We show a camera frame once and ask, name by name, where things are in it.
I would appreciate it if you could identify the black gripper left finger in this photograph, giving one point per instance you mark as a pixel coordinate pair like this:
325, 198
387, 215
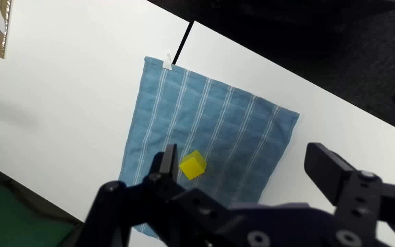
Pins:
179, 217

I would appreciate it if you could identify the blue striped towel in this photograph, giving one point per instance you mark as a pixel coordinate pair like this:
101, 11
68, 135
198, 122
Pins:
242, 136

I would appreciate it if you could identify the green chair near table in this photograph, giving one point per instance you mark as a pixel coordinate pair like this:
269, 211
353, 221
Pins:
22, 226

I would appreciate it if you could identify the yellow block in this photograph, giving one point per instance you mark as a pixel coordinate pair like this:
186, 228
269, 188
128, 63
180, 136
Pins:
194, 165

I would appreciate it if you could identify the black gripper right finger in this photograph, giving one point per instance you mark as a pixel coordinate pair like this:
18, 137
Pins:
361, 198

